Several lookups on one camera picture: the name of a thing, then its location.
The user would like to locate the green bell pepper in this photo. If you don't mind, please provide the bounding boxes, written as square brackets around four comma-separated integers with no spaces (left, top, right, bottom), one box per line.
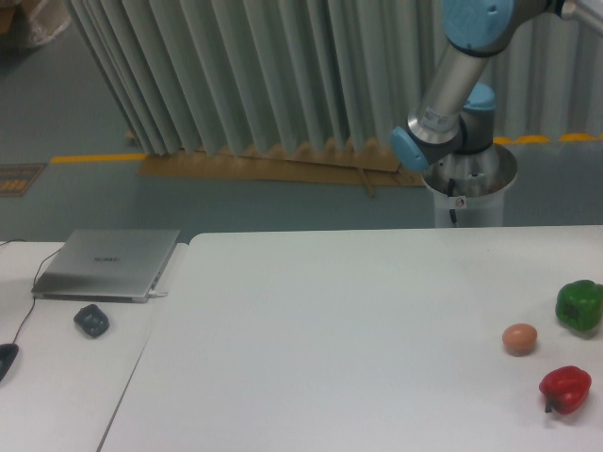
[555,280,602,332]

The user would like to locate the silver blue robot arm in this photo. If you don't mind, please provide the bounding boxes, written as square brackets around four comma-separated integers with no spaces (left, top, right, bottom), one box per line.
[391,1,602,172]

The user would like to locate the brown cardboard sheet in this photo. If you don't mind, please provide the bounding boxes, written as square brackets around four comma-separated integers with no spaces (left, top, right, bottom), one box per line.
[138,137,424,196]

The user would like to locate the white usb plug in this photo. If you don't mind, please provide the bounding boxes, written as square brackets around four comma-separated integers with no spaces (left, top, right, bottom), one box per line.
[148,291,168,299]

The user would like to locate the silver laptop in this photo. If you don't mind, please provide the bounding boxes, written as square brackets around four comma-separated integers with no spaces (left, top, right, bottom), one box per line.
[31,229,180,302]

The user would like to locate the grey pleated curtain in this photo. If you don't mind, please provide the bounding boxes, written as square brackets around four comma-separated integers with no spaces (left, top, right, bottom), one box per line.
[66,1,602,154]

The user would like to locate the black small controller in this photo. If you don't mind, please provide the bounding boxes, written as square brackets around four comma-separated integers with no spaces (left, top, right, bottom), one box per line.
[73,304,110,339]

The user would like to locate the brown egg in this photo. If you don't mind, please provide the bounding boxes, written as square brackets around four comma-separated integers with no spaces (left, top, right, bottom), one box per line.
[501,323,538,356]

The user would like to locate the red bell pepper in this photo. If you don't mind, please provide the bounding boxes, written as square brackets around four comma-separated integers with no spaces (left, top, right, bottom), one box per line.
[539,365,592,415]

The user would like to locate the black computer mouse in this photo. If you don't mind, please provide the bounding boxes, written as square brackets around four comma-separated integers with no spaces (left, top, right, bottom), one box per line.
[0,343,20,381]

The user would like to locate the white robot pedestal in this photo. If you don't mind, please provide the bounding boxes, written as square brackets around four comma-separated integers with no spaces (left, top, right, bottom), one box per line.
[422,144,518,228]

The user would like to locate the black mouse cable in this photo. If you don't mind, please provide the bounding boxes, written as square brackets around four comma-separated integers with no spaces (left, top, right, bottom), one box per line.
[0,238,67,345]

